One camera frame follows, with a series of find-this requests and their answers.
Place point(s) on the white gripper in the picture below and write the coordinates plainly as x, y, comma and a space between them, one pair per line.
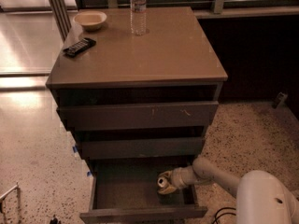
177, 178

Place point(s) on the orange soda can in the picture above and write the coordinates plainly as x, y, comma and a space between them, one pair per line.
163, 185

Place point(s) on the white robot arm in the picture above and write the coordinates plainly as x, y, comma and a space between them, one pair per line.
261, 198

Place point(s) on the grey middle drawer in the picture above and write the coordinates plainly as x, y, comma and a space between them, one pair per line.
142, 148

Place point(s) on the grey open bottom drawer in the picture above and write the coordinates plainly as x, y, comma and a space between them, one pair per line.
126, 191

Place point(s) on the grey top drawer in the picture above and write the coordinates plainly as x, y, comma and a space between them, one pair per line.
141, 116

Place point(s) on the grey drawer cabinet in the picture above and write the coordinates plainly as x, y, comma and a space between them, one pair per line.
173, 62

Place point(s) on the blue tape piece upper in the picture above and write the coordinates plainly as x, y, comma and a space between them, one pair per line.
75, 150

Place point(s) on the metal stand left corner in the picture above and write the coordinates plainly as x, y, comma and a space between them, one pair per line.
10, 205

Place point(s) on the black snack bar packet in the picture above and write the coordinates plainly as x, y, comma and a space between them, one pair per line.
82, 45

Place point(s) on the white ceramic bowl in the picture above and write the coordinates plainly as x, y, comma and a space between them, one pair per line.
90, 20

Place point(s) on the clear plastic water bottle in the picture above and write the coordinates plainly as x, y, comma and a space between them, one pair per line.
138, 16

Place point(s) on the small wall outlet box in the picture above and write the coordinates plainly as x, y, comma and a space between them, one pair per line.
280, 99

